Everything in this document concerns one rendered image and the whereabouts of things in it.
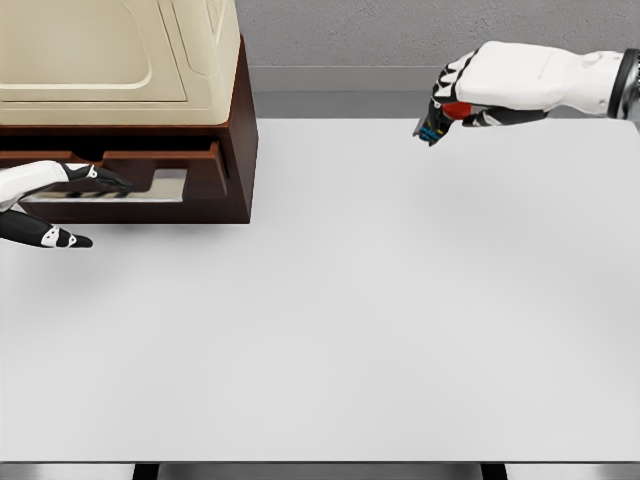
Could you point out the black switch with red button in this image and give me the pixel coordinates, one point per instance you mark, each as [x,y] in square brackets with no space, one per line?
[457,110]

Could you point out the cream plastic appliance box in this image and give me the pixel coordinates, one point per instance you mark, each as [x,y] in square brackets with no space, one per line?
[100,55]

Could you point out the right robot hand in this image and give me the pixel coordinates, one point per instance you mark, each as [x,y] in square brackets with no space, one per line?
[505,72]

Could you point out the brown wooden cabinet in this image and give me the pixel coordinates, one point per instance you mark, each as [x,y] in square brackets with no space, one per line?
[241,150]

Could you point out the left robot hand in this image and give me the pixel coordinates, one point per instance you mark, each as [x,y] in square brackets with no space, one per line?
[35,177]

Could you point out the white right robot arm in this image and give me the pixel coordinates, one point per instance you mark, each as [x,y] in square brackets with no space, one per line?
[595,82]

